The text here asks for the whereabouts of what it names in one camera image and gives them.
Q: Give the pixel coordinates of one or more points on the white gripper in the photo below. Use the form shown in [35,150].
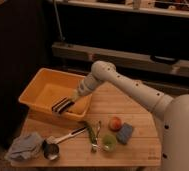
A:
[85,87]

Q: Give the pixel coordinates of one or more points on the yellow plastic bin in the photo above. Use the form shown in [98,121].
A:
[49,87]

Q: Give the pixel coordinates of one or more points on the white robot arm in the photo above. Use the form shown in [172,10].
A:
[173,112]

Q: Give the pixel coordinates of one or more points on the small green cup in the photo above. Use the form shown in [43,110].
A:
[109,142]

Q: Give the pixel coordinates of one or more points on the metal measuring cup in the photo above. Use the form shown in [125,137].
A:
[50,150]

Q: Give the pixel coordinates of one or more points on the green cucumber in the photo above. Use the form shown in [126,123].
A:
[91,133]

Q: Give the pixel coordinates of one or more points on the red peach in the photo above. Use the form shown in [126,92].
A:
[115,123]

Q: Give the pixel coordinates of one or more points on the silver fork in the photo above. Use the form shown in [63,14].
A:
[94,146]

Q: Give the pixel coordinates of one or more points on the grey lower shelf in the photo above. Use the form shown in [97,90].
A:
[119,58]

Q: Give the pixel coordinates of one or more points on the blue sponge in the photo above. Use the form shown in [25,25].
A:
[124,134]

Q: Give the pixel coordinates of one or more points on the grey crumpled cloth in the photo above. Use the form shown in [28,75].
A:
[24,147]

